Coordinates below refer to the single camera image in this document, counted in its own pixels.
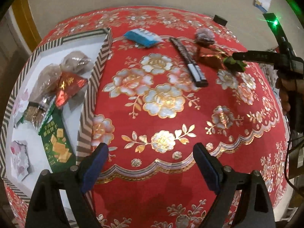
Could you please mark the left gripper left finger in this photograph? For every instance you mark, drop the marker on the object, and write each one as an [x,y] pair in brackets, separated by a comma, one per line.
[46,208]

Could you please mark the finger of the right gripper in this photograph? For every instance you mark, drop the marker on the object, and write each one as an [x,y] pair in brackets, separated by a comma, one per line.
[257,56]

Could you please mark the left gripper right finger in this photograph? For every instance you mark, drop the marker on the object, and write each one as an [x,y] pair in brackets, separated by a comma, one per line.
[254,208]

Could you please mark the pink strawberry rice snack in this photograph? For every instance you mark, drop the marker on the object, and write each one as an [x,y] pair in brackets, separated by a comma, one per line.
[19,160]

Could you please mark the red green foil packet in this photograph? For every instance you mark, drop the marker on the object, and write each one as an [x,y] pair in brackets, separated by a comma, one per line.
[219,60]

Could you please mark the dark green cracker packet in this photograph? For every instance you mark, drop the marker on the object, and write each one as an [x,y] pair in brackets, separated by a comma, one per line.
[56,143]

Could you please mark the clear bag dark dates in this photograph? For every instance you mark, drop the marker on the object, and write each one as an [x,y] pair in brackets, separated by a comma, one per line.
[204,37]

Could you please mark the dark chocolate bar wrapper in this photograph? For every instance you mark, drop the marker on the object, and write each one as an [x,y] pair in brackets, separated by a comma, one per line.
[195,71]

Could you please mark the clear green biscuit packet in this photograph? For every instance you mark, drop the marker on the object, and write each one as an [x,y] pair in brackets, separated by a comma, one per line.
[36,114]

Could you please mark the white pink snack packet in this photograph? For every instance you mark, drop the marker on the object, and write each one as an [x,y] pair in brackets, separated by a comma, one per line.
[20,106]

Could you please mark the blue white snack packet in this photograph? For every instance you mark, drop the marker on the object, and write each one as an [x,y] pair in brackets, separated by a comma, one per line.
[143,37]

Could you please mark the red gold snack packet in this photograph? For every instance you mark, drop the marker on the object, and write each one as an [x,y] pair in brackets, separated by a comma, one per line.
[69,85]

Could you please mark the operator hand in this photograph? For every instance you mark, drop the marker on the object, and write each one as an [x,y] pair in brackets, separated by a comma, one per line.
[285,87]

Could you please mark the small black box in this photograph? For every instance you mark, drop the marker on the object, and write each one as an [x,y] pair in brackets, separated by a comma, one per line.
[220,20]

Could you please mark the striped white tray box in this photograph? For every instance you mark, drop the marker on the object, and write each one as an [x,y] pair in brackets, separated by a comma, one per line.
[84,54]

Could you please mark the red floral tablecloth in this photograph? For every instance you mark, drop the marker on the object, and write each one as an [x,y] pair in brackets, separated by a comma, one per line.
[150,114]

